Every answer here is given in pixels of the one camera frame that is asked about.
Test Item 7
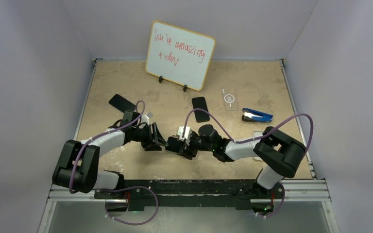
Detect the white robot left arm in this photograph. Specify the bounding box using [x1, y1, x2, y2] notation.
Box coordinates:
[52, 111, 168, 199]

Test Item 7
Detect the clear magsafe phone case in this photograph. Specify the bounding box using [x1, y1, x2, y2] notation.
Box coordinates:
[221, 86, 239, 111]

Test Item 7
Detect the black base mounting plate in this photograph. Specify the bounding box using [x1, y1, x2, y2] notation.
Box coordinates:
[95, 179, 284, 212]

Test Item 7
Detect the aluminium frame rail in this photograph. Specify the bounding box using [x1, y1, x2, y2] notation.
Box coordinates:
[47, 180, 331, 202]

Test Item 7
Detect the green phone black screen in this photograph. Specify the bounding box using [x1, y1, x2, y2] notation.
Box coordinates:
[165, 136, 183, 153]

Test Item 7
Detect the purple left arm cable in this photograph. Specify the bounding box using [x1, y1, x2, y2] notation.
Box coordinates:
[68, 100, 146, 194]

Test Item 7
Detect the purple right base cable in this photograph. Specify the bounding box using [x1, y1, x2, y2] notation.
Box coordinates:
[254, 183, 287, 219]

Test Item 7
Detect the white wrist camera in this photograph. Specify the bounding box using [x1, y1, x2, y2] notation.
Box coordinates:
[140, 112, 153, 125]
[177, 126, 192, 141]

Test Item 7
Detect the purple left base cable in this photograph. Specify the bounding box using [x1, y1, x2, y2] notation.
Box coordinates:
[104, 184, 159, 226]

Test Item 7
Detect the black phone on left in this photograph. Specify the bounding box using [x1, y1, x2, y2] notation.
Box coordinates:
[108, 94, 136, 113]

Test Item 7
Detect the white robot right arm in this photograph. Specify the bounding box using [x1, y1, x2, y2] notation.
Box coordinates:
[166, 124, 307, 198]

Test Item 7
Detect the yellow framed whiteboard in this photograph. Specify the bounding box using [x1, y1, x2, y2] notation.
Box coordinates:
[145, 21, 216, 91]

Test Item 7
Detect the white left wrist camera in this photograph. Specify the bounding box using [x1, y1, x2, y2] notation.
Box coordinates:
[140, 112, 153, 125]

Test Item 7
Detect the blue black stapler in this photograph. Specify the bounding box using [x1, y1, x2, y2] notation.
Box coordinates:
[241, 108, 273, 123]

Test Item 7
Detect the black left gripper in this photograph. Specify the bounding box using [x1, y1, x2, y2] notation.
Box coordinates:
[132, 123, 168, 151]

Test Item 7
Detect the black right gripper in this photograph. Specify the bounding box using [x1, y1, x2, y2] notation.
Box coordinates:
[178, 132, 215, 160]

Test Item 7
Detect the beige phone case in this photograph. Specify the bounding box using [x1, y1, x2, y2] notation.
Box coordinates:
[252, 130, 263, 162]

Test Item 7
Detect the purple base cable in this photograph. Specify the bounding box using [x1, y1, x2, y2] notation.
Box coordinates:
[104, 184, 159, 226]
[254, 183, 287, 219]

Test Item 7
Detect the black phone in centre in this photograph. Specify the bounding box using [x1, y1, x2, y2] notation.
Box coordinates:
[191, 96, 211, 123]

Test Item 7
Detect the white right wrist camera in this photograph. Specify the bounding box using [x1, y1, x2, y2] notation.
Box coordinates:
[177, 126, 192, 141]

